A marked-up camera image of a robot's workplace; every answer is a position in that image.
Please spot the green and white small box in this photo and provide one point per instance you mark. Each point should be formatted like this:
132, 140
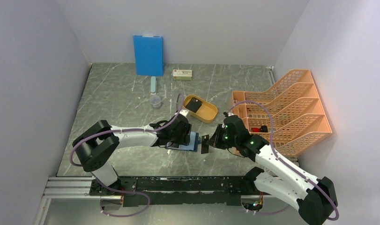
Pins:
182, 74

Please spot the orange plastic file organizer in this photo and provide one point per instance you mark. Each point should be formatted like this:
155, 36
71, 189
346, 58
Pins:
291, 107

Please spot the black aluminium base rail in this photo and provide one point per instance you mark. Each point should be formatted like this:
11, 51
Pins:
141, 190

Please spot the navy blue card holder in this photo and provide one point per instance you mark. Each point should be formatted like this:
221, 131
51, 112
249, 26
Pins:
193, 141

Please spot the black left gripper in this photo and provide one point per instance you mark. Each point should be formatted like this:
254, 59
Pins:
184, 139

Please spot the blue upright folder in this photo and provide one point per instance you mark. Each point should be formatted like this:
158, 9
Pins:
148, 52

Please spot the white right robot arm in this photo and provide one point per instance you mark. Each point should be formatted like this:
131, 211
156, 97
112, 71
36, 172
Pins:
314, 198

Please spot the red and black object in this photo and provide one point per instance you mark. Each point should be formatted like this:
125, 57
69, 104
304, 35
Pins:
261, 129

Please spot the clear jar of paper clips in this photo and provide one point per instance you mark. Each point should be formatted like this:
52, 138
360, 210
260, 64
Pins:
155, 101

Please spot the light blue stapler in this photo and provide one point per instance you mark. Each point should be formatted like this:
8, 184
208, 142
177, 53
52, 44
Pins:
153, 85

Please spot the yellow oval tray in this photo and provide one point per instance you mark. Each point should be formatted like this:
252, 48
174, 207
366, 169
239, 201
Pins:
207, 112

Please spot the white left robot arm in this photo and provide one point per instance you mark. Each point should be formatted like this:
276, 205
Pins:
95, 146

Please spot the black VIP card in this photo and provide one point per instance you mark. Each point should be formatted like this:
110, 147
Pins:
194, 104

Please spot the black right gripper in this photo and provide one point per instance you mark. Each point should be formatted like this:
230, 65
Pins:
214, 141

